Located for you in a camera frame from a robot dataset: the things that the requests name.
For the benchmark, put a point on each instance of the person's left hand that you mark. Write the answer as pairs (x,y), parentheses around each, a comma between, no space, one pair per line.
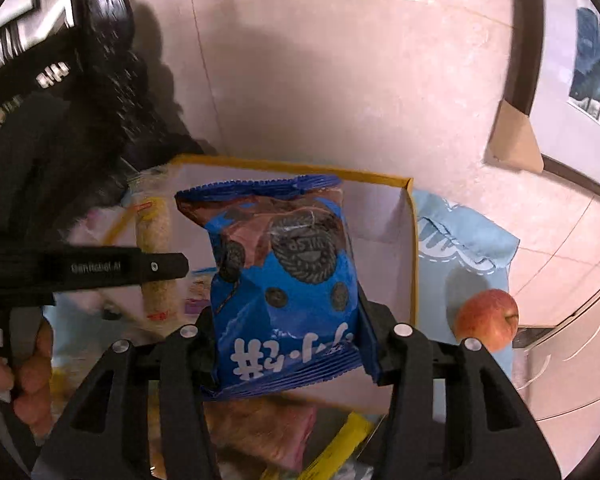
(32,375)

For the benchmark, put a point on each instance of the dark framed picture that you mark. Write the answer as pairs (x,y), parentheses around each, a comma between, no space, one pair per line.
(592,70)

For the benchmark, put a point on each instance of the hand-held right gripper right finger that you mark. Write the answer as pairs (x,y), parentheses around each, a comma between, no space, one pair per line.
(405,360)

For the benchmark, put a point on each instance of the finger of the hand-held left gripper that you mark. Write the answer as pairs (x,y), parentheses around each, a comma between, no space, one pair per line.
(120,266)

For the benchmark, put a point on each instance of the long rice cracker packet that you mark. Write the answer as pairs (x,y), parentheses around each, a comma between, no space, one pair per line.
(152,240)

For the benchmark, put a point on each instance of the pink bread packet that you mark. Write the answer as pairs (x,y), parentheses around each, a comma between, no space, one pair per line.
(260,430)

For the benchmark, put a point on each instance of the blue cookie packet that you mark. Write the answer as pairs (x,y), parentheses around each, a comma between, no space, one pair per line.
(285,285)

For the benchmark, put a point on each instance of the cardboard corner protector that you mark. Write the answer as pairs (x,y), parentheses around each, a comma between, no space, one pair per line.
(512,135)

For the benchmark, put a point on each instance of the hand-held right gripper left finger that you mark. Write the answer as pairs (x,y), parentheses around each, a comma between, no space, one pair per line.
(184,360)

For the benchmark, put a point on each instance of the yellow-edged cardboard box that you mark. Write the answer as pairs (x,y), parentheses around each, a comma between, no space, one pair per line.
(380,220)

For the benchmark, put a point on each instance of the red apple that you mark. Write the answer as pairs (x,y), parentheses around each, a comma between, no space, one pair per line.
(486,319)

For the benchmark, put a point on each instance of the yellow snack packet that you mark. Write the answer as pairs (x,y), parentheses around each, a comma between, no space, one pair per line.
(337,445)

